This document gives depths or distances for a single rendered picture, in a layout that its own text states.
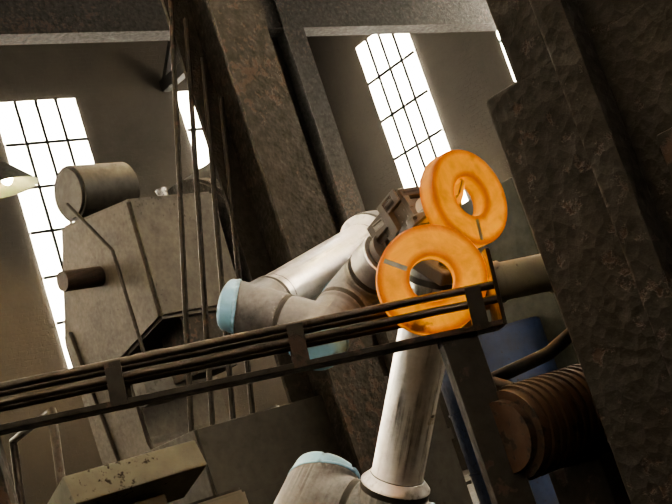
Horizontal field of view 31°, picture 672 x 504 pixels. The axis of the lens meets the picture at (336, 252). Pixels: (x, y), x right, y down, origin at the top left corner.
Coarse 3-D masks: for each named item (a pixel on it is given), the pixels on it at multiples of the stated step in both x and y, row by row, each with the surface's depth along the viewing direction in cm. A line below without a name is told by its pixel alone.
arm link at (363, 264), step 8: (368, 240) 201; (360, 248) 201; (368, 248) 200; (352, 256) 203; (360, 256) 200; (368, 256) 199; (352, 264) 202; (360, 264) 200; (368, 264) 199; (376, 264) 199; (360, 272) 200; (368, 272) 199; (360, 280) 201; (368, 280) 200
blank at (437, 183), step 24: (432, 168) 183; (456, 168) 185; (480, 168) 189; (432, 192) 181; (480, 192) 188; (432, 216) 182; (456, 216) 182; (480, 216) 185; (504, 216) 188; (480, 240) 184
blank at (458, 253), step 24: (408, 240) 169; (432, 240) 169; (456, 240) 169; (384, 264) 168; (408, 264) 169; (456, 264) 169; (480, 264) 169; (384, 288) 168; (408, 288) 168; (408, 312) 167; (456, 312) 167
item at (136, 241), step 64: (64, 192) 773; (128, 192) 782; (192, 192) 793; (64, 256) 771; (128, 256) 722; (192, 256) 735; (64, 320) 779; (128, 320) 729; (192, 320) 725; (128, 448) 743
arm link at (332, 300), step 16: (336, 288) 202; (288, 304) 199; (304, 304) 199; (320, 304) 199; (336, 304) 199; (352, 304) 200; (288, 320) 198; (320, 352) 196; (336, 352) 195; (320, 368) 198
